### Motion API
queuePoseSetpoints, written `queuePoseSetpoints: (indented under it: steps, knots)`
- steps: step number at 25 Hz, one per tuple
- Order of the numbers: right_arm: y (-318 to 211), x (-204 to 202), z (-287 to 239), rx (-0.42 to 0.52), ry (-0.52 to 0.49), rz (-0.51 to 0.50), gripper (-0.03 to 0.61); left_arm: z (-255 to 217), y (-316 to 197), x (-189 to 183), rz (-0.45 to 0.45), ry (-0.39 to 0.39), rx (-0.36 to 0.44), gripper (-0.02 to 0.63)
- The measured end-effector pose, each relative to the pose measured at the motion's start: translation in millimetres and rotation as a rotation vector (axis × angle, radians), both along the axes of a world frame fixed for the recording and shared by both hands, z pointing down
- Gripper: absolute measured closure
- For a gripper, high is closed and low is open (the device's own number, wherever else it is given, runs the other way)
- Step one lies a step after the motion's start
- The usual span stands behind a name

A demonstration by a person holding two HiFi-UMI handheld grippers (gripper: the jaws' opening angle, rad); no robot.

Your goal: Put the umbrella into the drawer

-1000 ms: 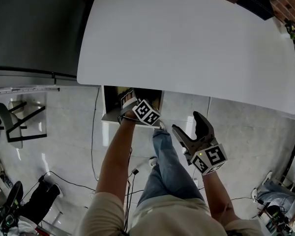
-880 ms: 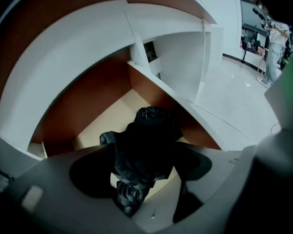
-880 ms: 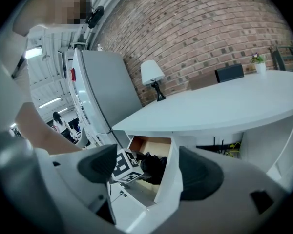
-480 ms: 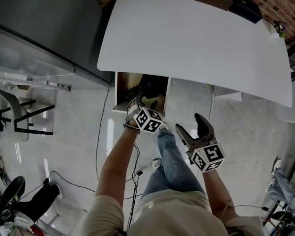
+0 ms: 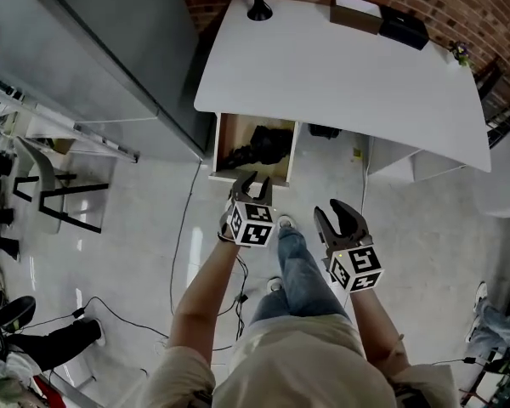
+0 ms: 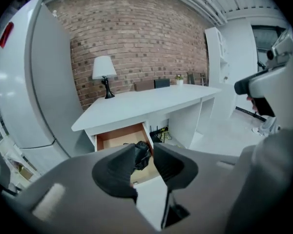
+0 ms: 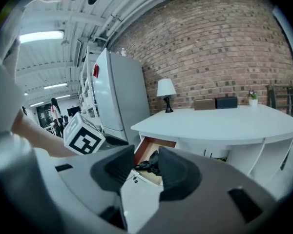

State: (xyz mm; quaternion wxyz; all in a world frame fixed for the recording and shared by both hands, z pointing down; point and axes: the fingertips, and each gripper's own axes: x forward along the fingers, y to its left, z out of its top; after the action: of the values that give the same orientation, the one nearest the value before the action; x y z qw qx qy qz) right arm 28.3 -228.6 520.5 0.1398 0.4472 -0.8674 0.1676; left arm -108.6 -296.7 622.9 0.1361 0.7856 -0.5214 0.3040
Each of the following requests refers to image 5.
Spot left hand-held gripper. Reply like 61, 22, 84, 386
225, 170, 276, 248

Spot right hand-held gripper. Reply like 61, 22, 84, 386
314, 199, 385, 293

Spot wooden drawer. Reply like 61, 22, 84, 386
207, 111, 302, 185

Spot person's left forearm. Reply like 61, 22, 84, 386
169, 242, 239, 352

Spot person's right forearm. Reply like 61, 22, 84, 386
348, 286, 409, 365

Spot white desk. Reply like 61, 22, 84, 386
194, 0, 492, 182

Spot person's left hand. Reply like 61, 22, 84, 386
218, 212, 238, 246

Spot person's right white shoe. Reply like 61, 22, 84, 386
276, 214, 298, 240

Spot person's blue jeans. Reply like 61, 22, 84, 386
248, 225, 352, 326

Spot person's beige shirt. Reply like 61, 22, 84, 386
142, 312, 456, 408

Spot white metal shelf rack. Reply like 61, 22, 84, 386
0, 72, 140, 164

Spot brown cardboard box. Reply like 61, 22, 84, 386
329, 0, 383, 37

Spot grey metal cabinet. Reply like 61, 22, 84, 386
0, 0, 216, 163

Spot black folding chair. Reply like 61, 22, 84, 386
471, 55, 510, 148

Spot black box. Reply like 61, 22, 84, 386
377, 5, 429, 51

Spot small potted flower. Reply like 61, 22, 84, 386
448, 41, 473, 68

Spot grey chair black legs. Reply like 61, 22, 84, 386
12, 136, 111, 235

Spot white cable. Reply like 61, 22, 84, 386
359, 136, 375, 212

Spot long black floor cable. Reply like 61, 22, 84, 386
169, 161, 205, 314

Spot black adapter cable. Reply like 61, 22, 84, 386
71, 296, 171, 339

